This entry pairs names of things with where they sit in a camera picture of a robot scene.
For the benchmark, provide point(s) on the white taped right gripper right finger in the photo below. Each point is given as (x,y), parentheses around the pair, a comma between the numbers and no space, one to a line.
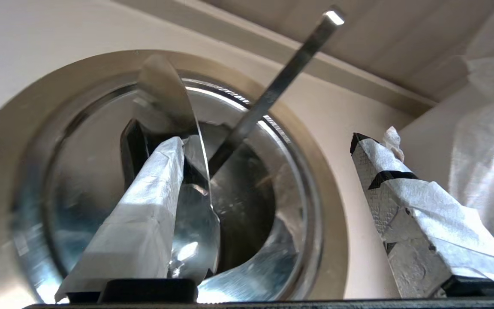
(418,214)

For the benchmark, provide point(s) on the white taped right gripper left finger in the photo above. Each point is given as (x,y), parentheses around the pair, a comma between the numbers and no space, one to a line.
(140,227)

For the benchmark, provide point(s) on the hinged lid flap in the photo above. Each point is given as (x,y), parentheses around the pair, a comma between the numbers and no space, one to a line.
(165,98)

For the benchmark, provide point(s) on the round steel pot lid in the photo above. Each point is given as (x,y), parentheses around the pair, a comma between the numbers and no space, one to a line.
(79,180)

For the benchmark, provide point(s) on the white box appliance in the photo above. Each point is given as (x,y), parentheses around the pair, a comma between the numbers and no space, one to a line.
(427,141)

